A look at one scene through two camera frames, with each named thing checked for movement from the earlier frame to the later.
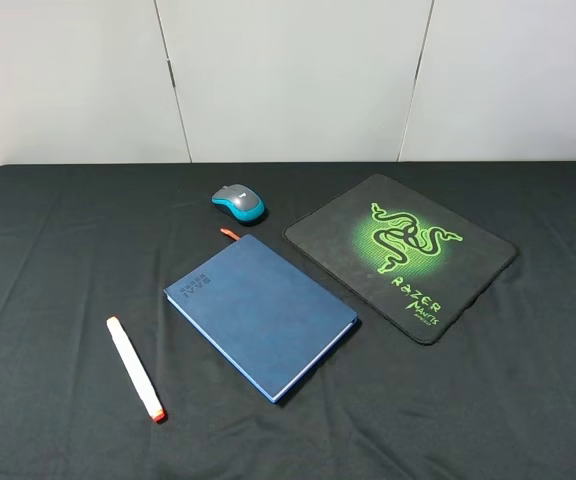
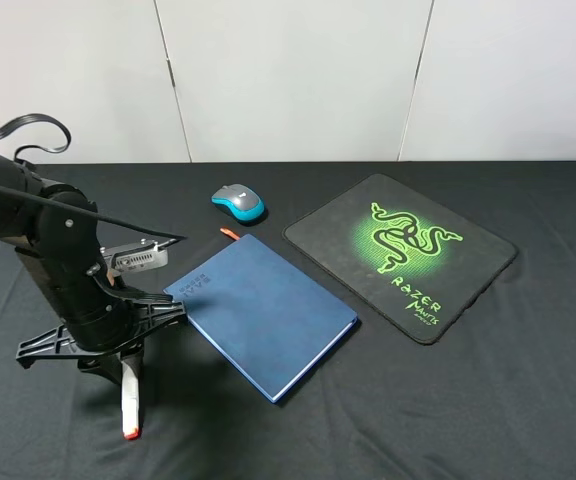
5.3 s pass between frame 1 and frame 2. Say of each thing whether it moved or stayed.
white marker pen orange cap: moved
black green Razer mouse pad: stayed
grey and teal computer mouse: stayed
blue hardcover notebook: stayed
